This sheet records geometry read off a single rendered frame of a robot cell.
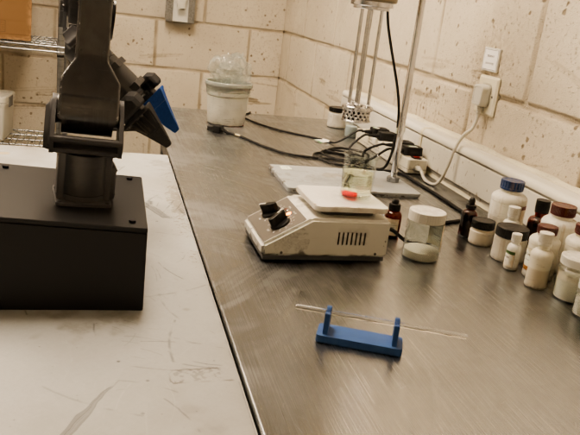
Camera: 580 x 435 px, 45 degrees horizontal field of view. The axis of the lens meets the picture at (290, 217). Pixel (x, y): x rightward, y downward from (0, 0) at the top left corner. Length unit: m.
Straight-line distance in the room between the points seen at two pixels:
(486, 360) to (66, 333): 0.48
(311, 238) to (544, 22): 0.72
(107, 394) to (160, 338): 0.12
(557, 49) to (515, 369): 0.77
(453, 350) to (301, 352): 0.19
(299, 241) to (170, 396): 0.42
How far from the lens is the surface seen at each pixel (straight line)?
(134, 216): 0.86
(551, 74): 1.47
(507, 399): 0.80
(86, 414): 0.67
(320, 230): 1.05
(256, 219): 1.12
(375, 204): 1.09
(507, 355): 0.89
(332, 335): 0.83
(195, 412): 0.68
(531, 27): 1.56
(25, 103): 3.54
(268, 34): 3.55
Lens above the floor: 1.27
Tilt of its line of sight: 17 degrees down
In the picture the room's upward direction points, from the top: 7 degrees clockwise
